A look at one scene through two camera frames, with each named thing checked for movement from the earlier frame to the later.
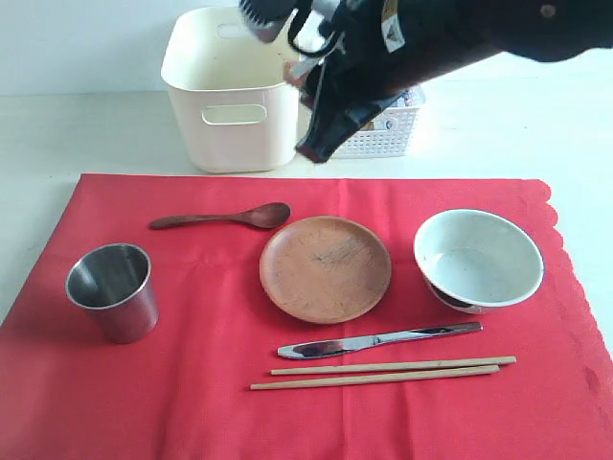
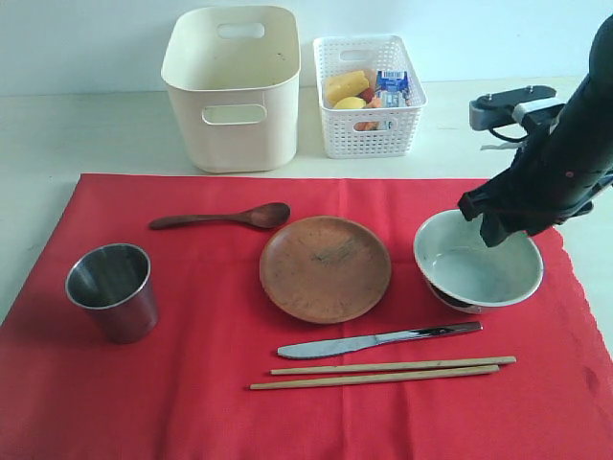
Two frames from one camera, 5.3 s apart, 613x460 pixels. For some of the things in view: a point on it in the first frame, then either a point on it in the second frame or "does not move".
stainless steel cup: x=114 y=282 does not move
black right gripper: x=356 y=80 -> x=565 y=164
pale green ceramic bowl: x=473 y=261 does not move
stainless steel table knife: x=312 y=348 does not move
